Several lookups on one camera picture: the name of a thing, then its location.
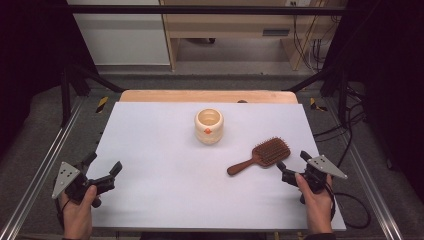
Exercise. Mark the brown wooden paddle hairbrush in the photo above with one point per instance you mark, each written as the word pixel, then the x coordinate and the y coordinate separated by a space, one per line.
pixel 270 153

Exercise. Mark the light wooden desk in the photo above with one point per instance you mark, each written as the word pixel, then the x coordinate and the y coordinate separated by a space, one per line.
pixel 226 25

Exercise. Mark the person's left hand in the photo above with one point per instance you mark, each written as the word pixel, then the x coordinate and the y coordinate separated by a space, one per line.
pixel 77 218

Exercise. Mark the light wooden table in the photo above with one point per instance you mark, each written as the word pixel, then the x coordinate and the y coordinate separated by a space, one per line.
pixel 186 96

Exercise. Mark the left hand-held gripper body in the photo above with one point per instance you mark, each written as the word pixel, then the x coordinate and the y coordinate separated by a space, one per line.
pixel 77 186

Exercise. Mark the cream ceramic cup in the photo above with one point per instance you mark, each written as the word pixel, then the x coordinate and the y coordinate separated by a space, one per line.
pixel 209 131

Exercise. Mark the yellow black floor tape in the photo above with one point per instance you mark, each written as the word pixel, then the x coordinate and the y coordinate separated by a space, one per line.
pixel 102 104
pixel 315 105

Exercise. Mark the black curtain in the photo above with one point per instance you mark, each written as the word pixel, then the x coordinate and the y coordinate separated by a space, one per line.
pixel 393 83
pixel 30 66

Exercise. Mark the person's right hand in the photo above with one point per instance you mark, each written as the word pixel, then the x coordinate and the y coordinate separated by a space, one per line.
pixel 318 210

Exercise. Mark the black horizontal frame bar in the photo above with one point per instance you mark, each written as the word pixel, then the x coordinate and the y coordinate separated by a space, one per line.
pixel 200 10

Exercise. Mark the white cabinet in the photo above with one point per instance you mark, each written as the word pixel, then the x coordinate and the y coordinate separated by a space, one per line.
pixel 123 36

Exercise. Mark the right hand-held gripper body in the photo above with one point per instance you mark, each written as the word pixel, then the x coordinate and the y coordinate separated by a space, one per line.
pixel 316 176

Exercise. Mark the white table mat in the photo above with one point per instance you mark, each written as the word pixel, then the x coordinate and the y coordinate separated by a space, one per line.
pixel 173 186

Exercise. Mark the aluminium floor rail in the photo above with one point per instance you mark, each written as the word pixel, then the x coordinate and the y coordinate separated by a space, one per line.
pixel 370 180
pixel 40 166

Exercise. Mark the black metal frame stand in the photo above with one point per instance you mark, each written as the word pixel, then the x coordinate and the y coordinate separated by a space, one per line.
pixel 341 90
pixel 66 96

